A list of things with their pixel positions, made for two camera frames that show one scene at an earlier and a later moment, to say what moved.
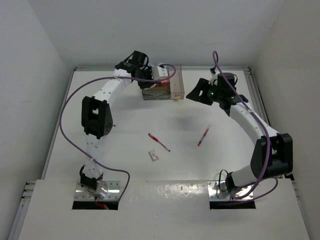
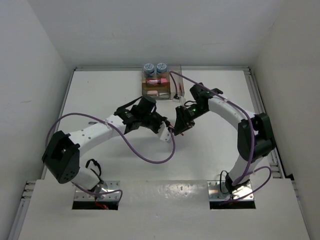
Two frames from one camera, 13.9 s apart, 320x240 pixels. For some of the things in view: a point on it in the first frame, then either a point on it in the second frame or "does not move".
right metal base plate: [219, 190] does not move
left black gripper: [143, 85] to [161, 118]
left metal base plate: [113, 193] does not move
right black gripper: [202, 85] to [183, 120]
